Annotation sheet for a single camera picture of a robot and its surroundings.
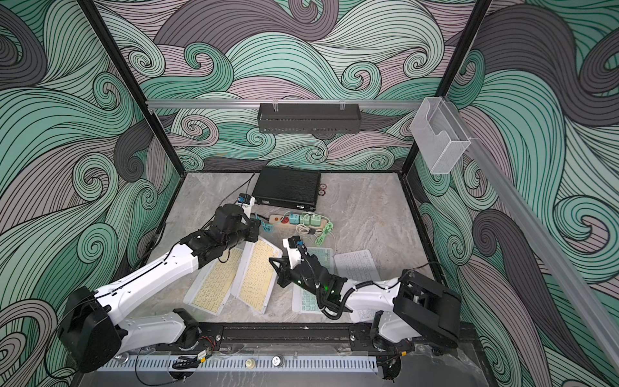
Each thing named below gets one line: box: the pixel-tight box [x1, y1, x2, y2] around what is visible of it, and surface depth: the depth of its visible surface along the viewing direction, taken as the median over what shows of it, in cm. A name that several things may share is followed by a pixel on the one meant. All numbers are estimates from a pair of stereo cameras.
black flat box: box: [252, 166, 322, 212], surface depth 110 cm
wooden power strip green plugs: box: [269, 212, 329, 229], surface depth 97 cm
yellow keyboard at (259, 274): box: [236, 235, 283, 316], surface depth 79 cm
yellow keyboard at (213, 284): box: [182, 247, 245, 317], surface depth 83 cm
